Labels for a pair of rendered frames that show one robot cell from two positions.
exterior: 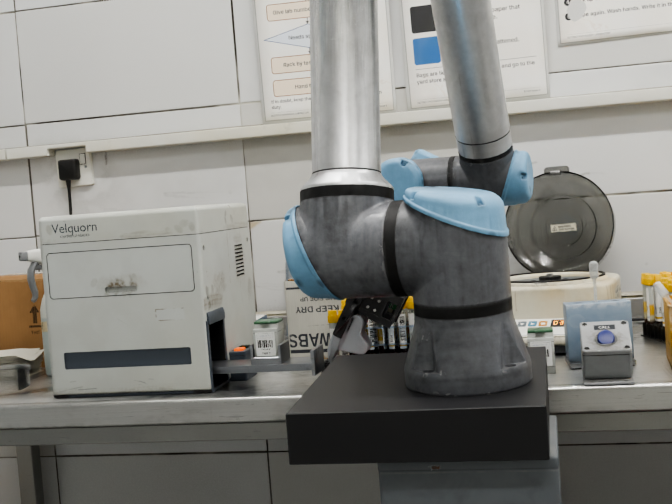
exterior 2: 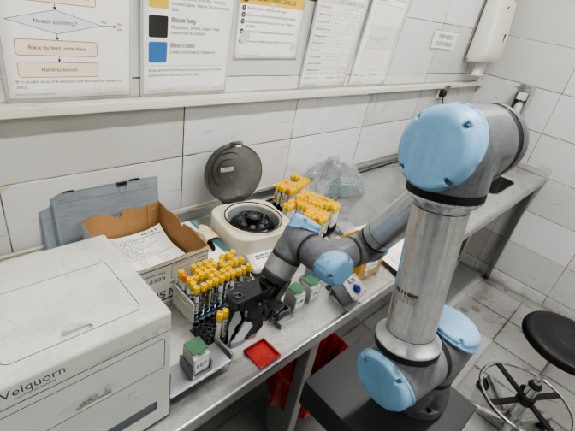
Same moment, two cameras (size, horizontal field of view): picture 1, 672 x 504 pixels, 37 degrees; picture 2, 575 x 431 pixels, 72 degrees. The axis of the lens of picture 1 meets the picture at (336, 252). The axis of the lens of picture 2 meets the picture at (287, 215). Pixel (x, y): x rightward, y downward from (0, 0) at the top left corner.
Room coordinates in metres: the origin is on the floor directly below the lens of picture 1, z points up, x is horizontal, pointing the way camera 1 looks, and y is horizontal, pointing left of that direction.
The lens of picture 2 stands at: (1.22, 0.57, 1.68)
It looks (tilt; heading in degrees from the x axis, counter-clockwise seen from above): 30 degrees down; 298
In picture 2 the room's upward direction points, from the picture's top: 11 degrees clockwise
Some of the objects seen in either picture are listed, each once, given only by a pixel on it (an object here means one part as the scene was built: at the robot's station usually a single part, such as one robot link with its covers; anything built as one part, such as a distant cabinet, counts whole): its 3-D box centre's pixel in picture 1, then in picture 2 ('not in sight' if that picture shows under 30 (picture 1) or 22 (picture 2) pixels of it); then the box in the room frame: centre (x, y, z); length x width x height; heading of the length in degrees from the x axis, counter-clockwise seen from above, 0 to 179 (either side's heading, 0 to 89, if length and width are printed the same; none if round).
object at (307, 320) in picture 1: (362, 307); (145, 253); (1.98, -0.04, 0.95); 0.29 x 0.25 x 0.15; 168
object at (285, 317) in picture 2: not in sight; (276, 310); (1.59, -0.18, 0.89); 0.09 x 0.05 x 0.04; 170
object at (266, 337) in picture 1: (269, 342); (195, 357); (1.61, 0.12, 0.95); 0.05 x 0.04 x 0.06; 168
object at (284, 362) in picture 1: (257, 358); (186, 369); (1.62, 0.14, 0.92); 0.21 x 0.07 x 0.05; 78
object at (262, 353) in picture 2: not in sight; (262, 352); (1.54, -0.04, 0.88); 0.07 x 0.07 x 0.01; 78
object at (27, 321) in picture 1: (46, 315); not in sight; (2.14, 0.63, 0.97); 0.31 x 0.23 x 0.18; 71
